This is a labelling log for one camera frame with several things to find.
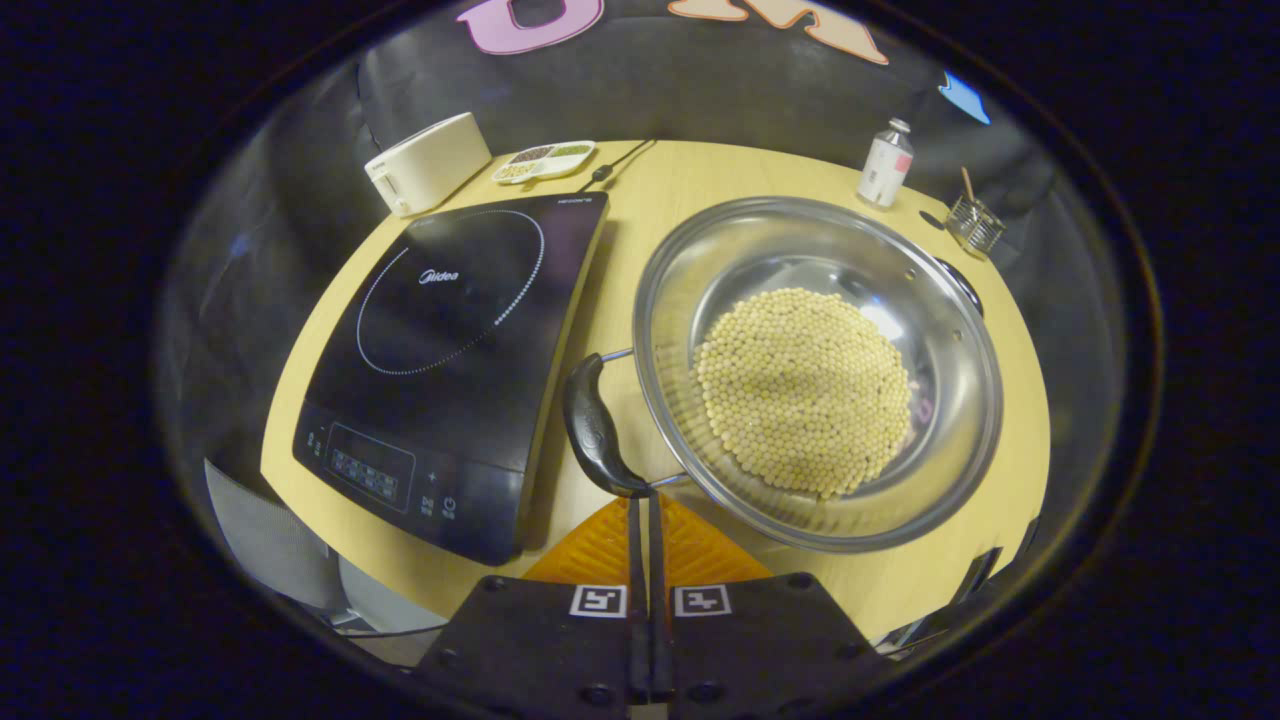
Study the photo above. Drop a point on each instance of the small glass cup with stick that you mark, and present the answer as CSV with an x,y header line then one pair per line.
x,y
975,225

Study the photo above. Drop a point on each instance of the white toaster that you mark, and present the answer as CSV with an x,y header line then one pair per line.
x,y
430,165

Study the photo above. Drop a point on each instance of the small white bottle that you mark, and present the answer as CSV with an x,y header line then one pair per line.
x,y
885,165

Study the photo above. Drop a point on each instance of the pile of soybeans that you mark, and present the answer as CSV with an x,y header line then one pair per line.
x,y
800,390

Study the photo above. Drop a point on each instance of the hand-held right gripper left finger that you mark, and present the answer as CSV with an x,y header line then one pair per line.
x,y
530,640

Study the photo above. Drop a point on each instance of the black induction cooktop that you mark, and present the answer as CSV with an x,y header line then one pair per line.
x,y
450,400

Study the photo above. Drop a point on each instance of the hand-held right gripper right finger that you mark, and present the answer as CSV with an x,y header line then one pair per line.
x,y
760,640

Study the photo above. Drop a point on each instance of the white divided tray of beans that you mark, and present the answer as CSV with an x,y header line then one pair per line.
x,y
545,160

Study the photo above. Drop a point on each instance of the small dark round disc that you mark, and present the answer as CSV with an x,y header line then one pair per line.
x,y
932,219

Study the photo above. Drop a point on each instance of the stainless steel pot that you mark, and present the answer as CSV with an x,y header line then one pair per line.
x,y
760,250

